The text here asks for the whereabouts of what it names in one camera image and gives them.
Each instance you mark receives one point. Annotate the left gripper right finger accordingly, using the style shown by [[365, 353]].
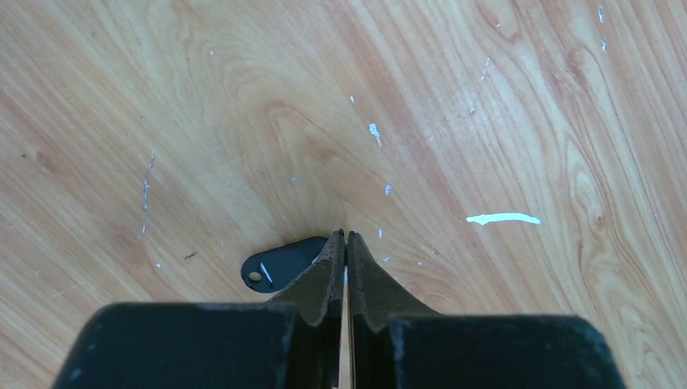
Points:
[[397, 341]]

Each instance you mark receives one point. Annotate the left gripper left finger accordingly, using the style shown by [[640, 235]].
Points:
[[290, 341]]

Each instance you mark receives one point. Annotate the black key tag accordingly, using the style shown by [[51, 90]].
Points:
[[272, 270]]

